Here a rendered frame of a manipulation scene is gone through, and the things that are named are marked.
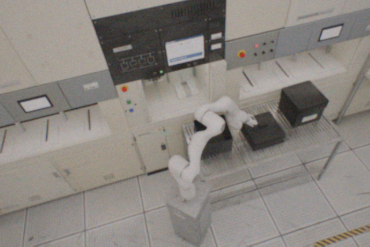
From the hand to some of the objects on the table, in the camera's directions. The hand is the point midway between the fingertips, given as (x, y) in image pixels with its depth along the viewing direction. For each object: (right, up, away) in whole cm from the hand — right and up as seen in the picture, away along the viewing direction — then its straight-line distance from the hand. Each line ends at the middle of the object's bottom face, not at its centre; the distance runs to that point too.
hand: (256, 122), depth 233 cm
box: (+46, +8, +27) cm, 54 cm away
